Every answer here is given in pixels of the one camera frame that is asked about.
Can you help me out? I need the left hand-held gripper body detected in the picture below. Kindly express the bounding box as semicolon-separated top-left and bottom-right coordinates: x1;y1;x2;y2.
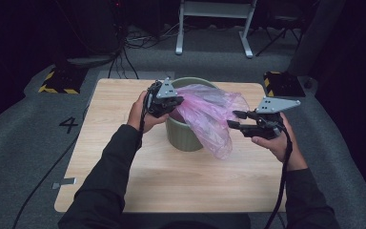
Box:
144;77;178;118

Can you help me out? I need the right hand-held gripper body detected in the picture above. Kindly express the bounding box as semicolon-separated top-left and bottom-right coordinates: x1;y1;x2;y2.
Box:
247;96;301;141

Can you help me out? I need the green plastic bin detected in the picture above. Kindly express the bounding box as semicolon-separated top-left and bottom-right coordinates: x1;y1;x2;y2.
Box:
165;76;218;153

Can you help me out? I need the pink plastic bag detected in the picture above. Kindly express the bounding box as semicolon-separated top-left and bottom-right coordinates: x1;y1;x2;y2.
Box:
170;84;251;160

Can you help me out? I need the person's left hand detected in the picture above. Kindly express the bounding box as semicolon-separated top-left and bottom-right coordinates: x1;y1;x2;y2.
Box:
127;90;170;134

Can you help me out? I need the person's right hand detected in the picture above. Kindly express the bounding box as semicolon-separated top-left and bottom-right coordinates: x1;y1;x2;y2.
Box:
251;113;309;172

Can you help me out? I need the black yellow striped floor plate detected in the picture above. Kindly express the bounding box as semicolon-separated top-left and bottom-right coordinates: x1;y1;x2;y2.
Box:
263;71;307;98
37;66;89;94

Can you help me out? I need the grey stand base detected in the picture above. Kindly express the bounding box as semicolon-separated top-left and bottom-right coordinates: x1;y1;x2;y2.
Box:
66;53;118;68

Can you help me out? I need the black tripod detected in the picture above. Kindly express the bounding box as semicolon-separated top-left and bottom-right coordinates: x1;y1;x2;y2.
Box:
255;17;303;57

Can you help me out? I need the grey curtain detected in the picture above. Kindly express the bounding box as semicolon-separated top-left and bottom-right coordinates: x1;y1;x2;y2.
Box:
287;0;347;77

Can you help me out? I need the grey tape strip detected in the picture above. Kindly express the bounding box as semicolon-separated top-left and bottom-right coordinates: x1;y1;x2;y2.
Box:
51;177;77;190

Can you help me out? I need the left hand-held gripper cable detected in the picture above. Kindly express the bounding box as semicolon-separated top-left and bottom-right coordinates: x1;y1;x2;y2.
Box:
138;92;151;135

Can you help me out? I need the hand-held gripper cable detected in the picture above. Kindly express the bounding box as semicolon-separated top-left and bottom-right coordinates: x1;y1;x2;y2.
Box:
138;92;151;135
263;123;295;229

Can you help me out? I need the right hand-held gripper cable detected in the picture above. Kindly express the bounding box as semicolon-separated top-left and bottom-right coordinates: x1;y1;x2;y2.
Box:
263;123;295;229

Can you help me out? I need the bundle of black cables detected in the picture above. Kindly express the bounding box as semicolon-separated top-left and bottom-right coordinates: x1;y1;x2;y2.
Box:
108;18;179;80

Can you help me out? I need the white metal stand frame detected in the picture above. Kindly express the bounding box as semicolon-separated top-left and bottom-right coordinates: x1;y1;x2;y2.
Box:
174;0;258;59

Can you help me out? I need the long black floor cable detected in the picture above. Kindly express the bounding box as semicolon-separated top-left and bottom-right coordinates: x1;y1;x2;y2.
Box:
11;104;90;229

